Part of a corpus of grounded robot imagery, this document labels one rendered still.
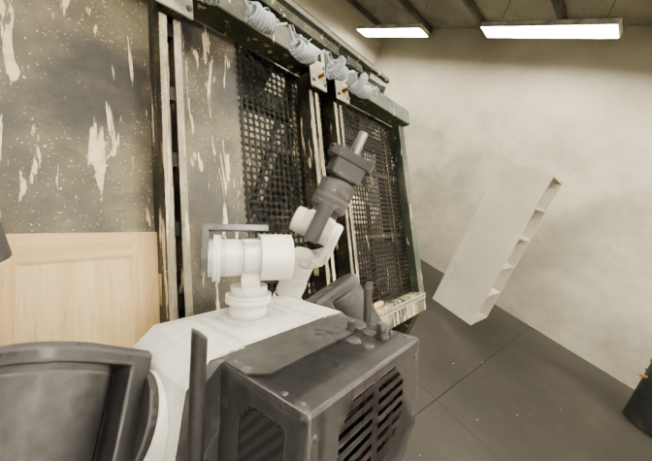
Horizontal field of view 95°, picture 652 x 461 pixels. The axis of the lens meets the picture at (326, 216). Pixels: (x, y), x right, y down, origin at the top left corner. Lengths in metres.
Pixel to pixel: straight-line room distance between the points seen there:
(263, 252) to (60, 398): 0.23
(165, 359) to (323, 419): 0.19
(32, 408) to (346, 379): 0.24
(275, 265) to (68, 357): 0.22
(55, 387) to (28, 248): 0.53
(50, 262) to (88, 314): 0.13
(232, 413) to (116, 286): 0.58
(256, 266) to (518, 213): 3.96
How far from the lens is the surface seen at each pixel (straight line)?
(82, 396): 0.34
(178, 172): 0.89
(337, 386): 0.29
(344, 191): 0.70
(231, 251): 0.41
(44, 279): 0.84
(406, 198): 2.02
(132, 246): 0.87
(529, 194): 4.24
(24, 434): 0.33
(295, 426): 0.27
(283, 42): 1.33
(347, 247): 1.34
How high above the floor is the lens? 1.61
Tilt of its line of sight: 14 degrees down
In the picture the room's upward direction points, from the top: 20 degrees clockwise
